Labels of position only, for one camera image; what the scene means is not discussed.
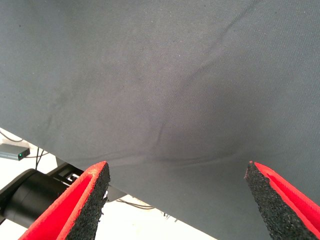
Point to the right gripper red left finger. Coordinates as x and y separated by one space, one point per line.
75 210

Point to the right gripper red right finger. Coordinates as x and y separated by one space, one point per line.
282 207

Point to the small grey hub box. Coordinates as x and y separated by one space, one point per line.
11 151

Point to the dark grey table cloth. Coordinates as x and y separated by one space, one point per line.
150 75

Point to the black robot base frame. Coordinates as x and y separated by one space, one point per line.
30 195

